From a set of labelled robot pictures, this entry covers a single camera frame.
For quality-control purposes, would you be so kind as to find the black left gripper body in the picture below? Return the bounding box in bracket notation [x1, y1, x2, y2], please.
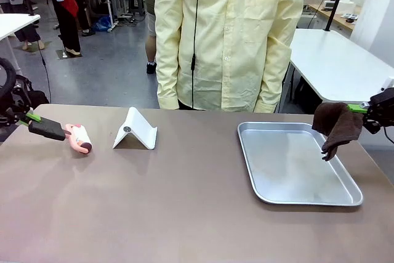
[0, 85, 32, 129]

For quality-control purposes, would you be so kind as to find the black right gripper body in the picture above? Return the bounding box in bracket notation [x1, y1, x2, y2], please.
[362, 87, 394, 135]

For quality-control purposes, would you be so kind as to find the brown cloth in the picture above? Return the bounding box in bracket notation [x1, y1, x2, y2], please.
[312, 102, 363, 162]

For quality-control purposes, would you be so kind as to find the pink lint roller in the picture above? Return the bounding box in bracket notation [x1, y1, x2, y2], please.
[28, 120, 94, 155]

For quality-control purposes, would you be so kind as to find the person's right forearm yellow sleeve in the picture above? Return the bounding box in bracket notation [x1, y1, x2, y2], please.
[155, 41, 187, 110]

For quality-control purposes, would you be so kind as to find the person's left forearm yellow sleeve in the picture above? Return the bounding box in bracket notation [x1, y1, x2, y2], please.
[254, 41, 292, 113]

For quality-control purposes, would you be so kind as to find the black backpack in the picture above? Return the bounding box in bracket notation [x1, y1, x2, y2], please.
[14, 74, 51, 107]

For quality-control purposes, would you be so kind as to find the large white table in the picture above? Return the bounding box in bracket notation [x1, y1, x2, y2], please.
[278, 28, 394, 113]

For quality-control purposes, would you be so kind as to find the grey floor plate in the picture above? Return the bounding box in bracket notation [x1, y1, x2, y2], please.
[55, 47, 84, 60]

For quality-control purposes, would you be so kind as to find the small white table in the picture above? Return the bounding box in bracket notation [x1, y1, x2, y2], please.
[0, 13, 42, 73]

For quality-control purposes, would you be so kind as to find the silver metal tray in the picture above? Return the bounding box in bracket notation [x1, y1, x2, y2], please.
[236, 121, 364, 207]

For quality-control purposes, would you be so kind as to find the white tissue box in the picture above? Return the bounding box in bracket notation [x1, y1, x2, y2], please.
[340, 0, 362, 15]

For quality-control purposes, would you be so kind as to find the white folding phone stand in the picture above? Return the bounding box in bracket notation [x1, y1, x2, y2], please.
[111, 106, 158, 150]

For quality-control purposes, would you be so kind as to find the blue plastic bag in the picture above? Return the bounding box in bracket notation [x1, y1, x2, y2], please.
[91, 15, 113, 33]

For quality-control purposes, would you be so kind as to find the person in yellow shirt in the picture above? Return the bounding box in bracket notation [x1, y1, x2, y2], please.
[153, 0, 308, 113]

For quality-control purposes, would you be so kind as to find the person in grey shorts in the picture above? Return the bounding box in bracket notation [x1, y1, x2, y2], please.
[142, 0, 159, 75]

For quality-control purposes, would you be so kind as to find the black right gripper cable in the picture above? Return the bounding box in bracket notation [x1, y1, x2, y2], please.
[382, 126, 394, 146]

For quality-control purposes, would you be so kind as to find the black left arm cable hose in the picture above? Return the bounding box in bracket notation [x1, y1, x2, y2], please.
[0, 57, 17, 99]

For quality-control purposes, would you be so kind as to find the wooden bench along wall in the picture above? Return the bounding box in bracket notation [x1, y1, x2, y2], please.
[302, 2, 361, 41]

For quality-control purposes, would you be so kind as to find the black cord with inline remote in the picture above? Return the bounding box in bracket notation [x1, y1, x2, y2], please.
[190, 0, 201, 110]

